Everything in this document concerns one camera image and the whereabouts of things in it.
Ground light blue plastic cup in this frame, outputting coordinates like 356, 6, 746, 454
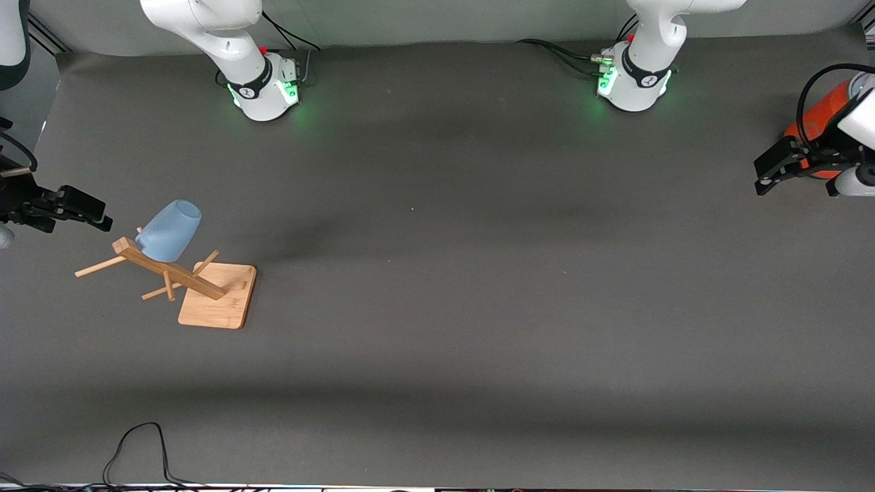
135, 200, 202, 263

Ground wooden cup rack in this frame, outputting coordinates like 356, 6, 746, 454
75, 225, 258, 330

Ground orange cylindrical container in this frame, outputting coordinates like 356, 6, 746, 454
784, 79, 855, 180

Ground dark grey table mat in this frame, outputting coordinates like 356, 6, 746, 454
0, 31, 875, 487

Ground black left arm wrist cable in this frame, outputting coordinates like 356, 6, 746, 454
796, 64, 875, 148

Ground thin black loose cable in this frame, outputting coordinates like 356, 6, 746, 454
103, 422, 206, 489

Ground black left arm base cables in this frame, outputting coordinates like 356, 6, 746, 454
515, 14, 616, 76

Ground black arm base cables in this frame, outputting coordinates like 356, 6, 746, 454
262, 10, 321, 86
515, 14, 616, 76

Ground black right arm base cables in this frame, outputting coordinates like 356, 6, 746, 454
262, 10, 321, 86

